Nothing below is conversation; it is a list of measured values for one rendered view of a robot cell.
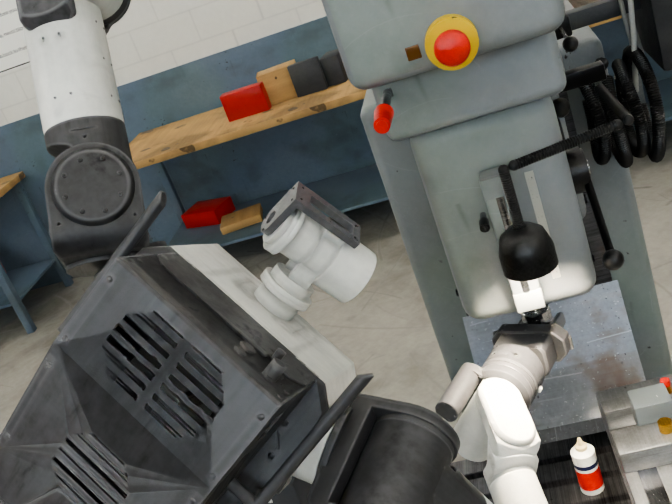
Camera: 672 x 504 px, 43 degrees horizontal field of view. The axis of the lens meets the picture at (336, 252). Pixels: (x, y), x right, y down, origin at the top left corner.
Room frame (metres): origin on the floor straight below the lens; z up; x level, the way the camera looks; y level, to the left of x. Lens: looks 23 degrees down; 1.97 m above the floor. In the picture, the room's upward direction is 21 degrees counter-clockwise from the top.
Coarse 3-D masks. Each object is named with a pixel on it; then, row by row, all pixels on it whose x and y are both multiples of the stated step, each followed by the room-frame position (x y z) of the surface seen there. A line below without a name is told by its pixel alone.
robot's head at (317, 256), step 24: (288, 240) 0.83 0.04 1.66; (312, 240) 0.84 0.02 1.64; (336, 240) 0.85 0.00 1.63; (288, 264) 0.88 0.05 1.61; (312, 264) 0.84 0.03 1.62; (336, 264) 0.83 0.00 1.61; (360, 264) 0.84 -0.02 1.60; (288, 288) 0.84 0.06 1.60; (312, 288) 0.87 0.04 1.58; (336, 288) 0.84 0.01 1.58; (360, 288) 0.83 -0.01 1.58
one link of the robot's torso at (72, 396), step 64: (128, 256) 0.75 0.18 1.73; (192, 256) 0.85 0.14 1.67; (64, 320) 0.82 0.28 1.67; (128, 320) 0.82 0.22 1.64; (192, 320) 0.69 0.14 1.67; (256, 320) 0.79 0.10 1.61; (64, 384) 0.72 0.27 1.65; (128, 384) 0.69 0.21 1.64; (192, 384) 0.67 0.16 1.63; (256, 384) 0.65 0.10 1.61; (320, 384) 0.73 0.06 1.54; (0, 448) 0.75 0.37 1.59; (64, 448) 0.71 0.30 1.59; (128, 448) 0.68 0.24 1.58; (192, 448) 0.65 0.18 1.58; (256, 448) 0.70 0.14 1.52; (320, 448) 0.74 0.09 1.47
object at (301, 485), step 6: (294, 480) 1.22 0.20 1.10; (300, 480) 1.24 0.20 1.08; (288, 486) 1.21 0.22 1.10; (294, 486) 1.21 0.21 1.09; (300, 486) 1.23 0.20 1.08; (306, 486) 1.25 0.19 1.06; (282, 492) 1.22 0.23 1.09; (288, 492) 1.22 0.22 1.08; (294, 492) 1.21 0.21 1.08; (300, 492) 1.22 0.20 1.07; (306, 492) 1.24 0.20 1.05; (276, 498) 1.22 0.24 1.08; (282, 498) 1.22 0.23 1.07; (288, 498) 1.22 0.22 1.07; (294, 498) 1.21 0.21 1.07; (300, 498) 1.21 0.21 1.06; (306, 498) 1.23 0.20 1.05
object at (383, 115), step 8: (384, 96) 1.06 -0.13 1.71; (392, 96) 1.09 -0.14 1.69; (384, 104) 1.00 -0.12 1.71; (376, 112) 0.98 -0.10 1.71; (384, 112) 0.97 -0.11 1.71; (392, 112) 0.99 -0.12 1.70; (376, 120) 0.96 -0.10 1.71; (384, 120) 0.96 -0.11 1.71; (376, 128) 0.96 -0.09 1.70; (384, 128) 0.95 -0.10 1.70
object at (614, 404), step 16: (640, 384) 1.28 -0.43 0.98; (608, 400) 1.22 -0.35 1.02; (624, 400) 1.21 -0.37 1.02; (608, 416) 1.19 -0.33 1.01; (624, 416) 1.19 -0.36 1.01; (608, 432) 1.22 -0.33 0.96; (624, 480) 1.13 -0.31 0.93; (640, 480) 1.06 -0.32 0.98; (656, 480) 1.05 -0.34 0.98; (640, 496) 1.03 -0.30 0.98; (656, 496) 1.02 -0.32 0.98
